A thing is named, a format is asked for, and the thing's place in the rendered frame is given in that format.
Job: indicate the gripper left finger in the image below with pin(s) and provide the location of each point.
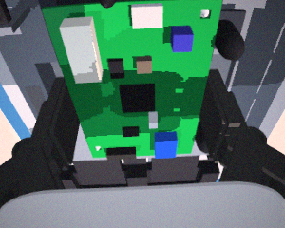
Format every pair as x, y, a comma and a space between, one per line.
38, 161

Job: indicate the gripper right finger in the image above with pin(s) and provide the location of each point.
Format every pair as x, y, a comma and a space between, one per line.
228, 136

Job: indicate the green circuit board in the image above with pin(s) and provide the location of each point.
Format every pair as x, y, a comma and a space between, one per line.
151, 59

